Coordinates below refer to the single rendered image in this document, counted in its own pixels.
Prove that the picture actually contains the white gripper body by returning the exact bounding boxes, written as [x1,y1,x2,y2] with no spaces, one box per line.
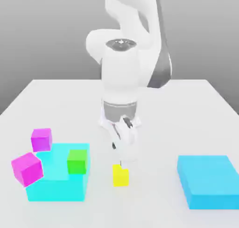
[111,126,140,164]

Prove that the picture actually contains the small yellow cube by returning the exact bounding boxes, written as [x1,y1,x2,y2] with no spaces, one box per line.
[112,164,130,187]

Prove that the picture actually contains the small green cube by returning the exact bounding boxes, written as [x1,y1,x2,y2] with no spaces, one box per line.
[67,149,88,175]

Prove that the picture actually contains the small purple cube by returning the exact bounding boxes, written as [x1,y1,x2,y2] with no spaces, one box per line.
[30,128,53,152]

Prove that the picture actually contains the small magenta cube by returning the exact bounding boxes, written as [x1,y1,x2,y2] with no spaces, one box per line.
[11,152,44,188]

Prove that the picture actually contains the large cyan box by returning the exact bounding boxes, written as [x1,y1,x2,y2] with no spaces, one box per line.
[25,142,91,203]

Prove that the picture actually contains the large blue box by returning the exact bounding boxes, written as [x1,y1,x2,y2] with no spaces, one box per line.
[176,155,239,210]

